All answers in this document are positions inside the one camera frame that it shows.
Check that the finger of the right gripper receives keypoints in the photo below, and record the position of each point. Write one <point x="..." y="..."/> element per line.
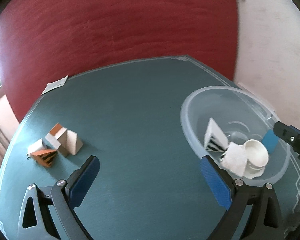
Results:
<point x="270" y="141"/>

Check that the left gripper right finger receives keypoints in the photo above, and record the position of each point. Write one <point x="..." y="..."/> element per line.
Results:
<point x="218" y="180"/>

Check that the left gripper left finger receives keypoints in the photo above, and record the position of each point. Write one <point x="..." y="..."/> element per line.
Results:
<point x="80" y="181"/>

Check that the white zebra striped block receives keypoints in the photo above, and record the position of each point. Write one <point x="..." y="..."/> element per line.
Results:
<point x="215" y="139"/>

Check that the orange black striped wedge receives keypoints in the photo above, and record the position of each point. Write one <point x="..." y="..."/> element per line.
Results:
<point x="44" y="157"/>

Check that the orange top wooden block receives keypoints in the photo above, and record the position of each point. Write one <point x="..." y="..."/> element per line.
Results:
<point x="57" y="138"/>

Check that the white charger plug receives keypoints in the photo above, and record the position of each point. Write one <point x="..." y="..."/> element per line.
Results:
<point x="36" y="146"/>

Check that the white round cup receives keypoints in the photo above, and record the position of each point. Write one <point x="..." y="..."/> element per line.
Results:
<point x="257" y="158"/>

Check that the white crumpled object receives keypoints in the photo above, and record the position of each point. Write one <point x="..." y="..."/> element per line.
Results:
<point x="234" y="159"/>

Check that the clear plastic bowl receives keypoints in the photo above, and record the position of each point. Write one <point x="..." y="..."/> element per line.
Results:
<point x="240" y="115"/>

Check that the green table mat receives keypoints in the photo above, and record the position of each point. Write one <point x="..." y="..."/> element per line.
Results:
<point x="128" y="115"/>

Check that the white paper packet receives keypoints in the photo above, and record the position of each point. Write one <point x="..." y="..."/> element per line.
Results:
<point x="54" y="85"/>

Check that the red quilted mattress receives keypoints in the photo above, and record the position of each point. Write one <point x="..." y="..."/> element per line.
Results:
<point x="42" y="41"/>

